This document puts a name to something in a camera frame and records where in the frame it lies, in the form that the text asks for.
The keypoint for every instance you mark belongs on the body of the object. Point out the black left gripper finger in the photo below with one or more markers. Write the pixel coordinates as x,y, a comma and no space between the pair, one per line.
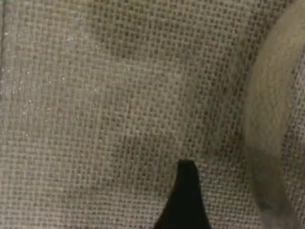
186,202

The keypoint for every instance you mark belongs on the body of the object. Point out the brown burlap tote bag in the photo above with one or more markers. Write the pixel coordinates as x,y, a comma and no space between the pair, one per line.
107,95

